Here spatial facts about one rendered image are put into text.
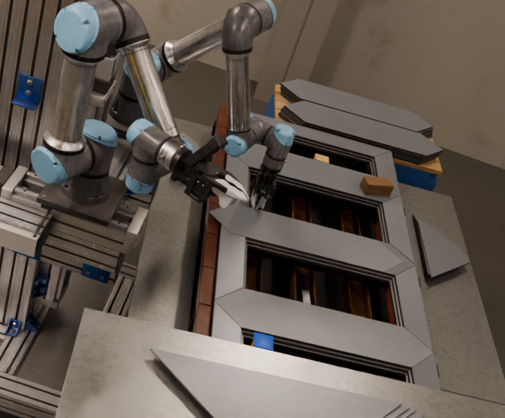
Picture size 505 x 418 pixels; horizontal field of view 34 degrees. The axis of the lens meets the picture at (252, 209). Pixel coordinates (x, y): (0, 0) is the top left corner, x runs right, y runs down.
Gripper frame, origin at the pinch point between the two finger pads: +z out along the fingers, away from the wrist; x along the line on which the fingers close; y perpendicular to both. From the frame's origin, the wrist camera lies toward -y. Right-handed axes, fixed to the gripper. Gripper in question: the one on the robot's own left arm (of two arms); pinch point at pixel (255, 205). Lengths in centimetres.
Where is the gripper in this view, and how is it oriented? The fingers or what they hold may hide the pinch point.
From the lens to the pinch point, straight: 306.3
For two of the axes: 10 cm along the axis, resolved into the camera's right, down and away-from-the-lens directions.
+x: 9.6, 2.5, 1.6
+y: -0.2, 6.0, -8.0
